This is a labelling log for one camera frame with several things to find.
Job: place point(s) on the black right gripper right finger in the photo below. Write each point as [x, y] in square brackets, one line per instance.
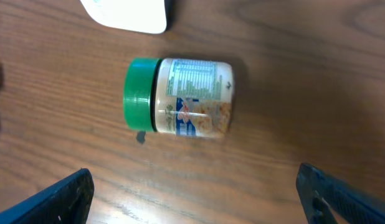
[320, 194]

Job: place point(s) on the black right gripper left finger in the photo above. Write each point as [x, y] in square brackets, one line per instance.
[67, 201]

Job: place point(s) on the green lid glass jar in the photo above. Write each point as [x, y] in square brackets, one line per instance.
[178, 96]

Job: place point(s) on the white barcode scanner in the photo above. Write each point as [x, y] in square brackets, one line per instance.
[146, 16]

